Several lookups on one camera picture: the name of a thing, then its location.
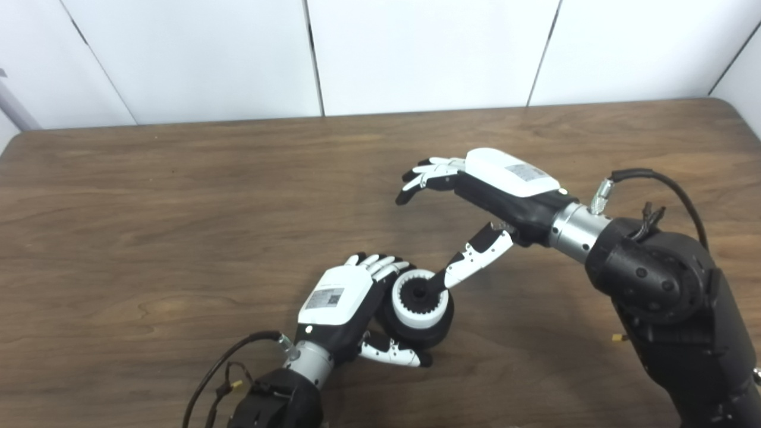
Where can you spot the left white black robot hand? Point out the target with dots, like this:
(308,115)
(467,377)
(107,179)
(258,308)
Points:
(336,303)

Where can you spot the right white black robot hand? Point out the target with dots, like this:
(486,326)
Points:
(511,190)

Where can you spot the round black stepped part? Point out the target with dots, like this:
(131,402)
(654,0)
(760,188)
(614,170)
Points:
(440,324)

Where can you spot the grey wall corner post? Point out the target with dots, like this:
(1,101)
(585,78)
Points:
(15,107)

